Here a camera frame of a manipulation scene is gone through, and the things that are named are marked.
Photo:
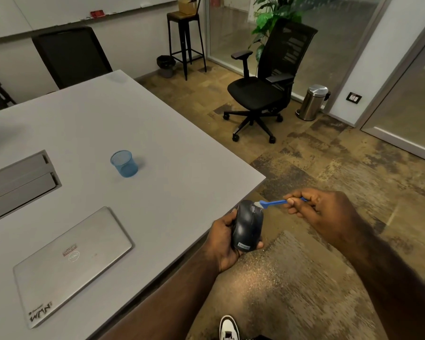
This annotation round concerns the person's left thumb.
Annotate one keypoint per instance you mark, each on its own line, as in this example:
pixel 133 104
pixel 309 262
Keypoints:
pixel 230 223

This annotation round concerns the whiteboard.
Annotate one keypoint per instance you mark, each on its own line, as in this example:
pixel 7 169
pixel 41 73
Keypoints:
pixel 56 12

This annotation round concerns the person's left hand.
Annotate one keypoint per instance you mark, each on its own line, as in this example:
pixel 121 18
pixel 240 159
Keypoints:
pixel 221 246

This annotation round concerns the black tall stool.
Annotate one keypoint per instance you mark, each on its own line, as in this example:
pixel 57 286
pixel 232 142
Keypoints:
pixel 186 40

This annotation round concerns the person's right hand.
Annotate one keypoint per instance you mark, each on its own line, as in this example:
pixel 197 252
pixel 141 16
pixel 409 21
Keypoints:
pixel 327 217

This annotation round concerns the black computer mouse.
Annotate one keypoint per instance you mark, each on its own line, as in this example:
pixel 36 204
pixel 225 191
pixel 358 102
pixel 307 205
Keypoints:
pixel 247 225

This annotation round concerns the black small waste bin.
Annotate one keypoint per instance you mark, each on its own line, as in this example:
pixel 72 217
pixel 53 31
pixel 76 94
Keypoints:
pixel 166 65

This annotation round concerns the black mesh office chair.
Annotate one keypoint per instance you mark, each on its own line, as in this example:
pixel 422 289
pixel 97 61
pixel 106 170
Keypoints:
pixel 269 83

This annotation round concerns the steel pedal bin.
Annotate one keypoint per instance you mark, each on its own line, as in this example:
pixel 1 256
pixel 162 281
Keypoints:
pixel 313 102

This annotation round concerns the wall power socket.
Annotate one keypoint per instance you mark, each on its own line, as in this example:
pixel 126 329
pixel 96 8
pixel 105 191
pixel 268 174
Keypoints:
pixel 354 98

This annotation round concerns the silver laptop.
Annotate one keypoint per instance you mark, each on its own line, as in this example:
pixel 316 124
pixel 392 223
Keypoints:
pixel 69 264

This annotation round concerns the person's right forearm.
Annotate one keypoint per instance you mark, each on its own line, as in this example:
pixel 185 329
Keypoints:
pixel 393 276

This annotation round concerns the person's white shoe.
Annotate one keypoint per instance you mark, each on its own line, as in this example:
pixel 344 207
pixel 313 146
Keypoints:
pixel 229 328

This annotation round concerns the green potted plant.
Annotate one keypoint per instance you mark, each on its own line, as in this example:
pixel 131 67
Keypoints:
pixel 271 21

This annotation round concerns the red whiteboard eraser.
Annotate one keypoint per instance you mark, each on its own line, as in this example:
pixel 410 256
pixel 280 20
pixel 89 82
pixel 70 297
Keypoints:
pixel 97 13

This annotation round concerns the glass door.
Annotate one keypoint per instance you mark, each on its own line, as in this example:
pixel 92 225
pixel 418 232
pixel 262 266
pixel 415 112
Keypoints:
pixel 407 99

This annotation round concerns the blue mesh cup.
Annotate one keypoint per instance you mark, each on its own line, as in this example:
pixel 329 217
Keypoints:
pixel 124 163

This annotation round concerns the person's left forearm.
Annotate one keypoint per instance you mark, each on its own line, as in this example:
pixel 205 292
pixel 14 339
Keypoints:
pixel 170 300

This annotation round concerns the blue cleaning brush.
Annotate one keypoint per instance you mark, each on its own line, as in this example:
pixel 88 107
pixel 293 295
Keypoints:
pixel 277 203

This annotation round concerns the person's right thumb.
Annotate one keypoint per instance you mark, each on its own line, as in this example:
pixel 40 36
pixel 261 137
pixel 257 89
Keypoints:
pixel 299 206

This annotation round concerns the cardboard box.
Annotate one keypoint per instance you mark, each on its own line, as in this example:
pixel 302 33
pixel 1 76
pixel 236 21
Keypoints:
pixel 187 5

